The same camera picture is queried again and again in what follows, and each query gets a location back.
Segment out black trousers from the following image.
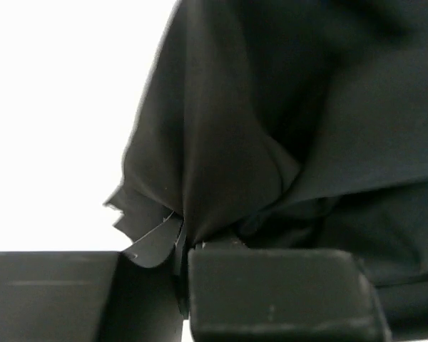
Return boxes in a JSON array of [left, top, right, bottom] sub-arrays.
[[108, 1, 428, 339]]

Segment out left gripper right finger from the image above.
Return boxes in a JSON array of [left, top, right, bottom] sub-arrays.
[[188, 247, 392, 341]]

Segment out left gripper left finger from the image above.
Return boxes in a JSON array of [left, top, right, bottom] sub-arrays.
[[0, 213, 188, 342]]

